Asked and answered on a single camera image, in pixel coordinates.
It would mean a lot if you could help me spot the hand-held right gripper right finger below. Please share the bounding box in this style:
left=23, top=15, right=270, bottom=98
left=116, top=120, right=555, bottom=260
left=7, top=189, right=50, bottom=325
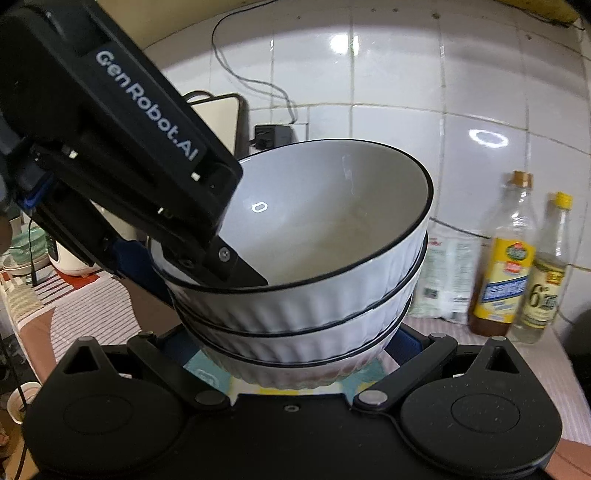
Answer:
left=353, top=323, right=525, bottom=411

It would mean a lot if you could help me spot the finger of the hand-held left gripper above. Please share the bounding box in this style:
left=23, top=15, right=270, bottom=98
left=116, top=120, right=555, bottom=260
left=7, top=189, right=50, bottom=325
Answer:
left=182, top=237, right=269, bottom=288
left=111, top=237, right=160, bottom=283

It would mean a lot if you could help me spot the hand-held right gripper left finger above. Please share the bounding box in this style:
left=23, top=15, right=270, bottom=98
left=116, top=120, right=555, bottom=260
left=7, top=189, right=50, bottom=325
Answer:
left=60, top=330, right=232, bottom=411

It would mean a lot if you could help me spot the blue egg print plate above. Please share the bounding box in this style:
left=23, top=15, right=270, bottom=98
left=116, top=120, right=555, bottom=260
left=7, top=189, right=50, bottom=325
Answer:
left=182, top=357, right=386, bottom=398

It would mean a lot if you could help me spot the white ribbed bowl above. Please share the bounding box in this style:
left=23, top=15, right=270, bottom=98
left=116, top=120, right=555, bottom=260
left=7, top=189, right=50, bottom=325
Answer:
left=173, top=240, right=430, bottom=361
left=198, top=295, right=414, bottom=389
left=148, top=137, right=435, bottom=333

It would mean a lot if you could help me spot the white kitchen appliance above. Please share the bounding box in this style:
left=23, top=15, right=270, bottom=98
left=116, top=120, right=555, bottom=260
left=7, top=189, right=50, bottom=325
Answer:
left=48, top=203, right=139, bottom=278

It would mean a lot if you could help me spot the striped cloth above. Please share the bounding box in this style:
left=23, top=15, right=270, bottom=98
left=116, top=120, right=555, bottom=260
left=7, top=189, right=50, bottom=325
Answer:
left=4, top=270, right=591, bottom=446

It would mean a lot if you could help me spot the clear plastic bag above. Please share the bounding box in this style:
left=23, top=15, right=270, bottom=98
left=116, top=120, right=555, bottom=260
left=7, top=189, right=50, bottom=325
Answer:
left=406, top=226, right=485, bottom=324

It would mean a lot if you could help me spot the pale green bowl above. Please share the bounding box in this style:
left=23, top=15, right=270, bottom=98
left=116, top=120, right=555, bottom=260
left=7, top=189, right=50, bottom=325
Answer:
left=0, top=226, right=51, bottom=282

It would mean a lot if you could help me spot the large yellow label bottle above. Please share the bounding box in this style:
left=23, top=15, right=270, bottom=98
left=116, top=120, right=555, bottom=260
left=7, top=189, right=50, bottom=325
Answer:
left=468, top=171, right=539, bottom=337

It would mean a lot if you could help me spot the black power plug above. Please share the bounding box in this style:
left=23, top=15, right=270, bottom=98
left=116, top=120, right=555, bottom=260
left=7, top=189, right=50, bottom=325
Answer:
left=252, top=124, right=294, bottom=151

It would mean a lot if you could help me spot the small yellow cap bottle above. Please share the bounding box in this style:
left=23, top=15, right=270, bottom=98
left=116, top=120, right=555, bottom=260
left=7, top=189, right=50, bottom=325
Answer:
left=510, top=191, right=575, bottom=344

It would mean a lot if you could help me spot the small white cup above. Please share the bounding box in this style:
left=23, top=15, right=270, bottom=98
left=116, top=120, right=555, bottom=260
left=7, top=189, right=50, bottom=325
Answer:
left=8, top=382, right=43, bottom=424

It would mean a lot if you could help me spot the black pot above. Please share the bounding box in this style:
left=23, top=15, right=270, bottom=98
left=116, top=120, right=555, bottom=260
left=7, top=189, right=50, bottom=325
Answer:
left=566, top=308, right=591, bottom=384

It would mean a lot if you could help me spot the black cable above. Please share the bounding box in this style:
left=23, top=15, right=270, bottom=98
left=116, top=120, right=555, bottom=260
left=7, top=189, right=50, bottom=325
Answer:
left=210, top=7, right=297, bottom=126

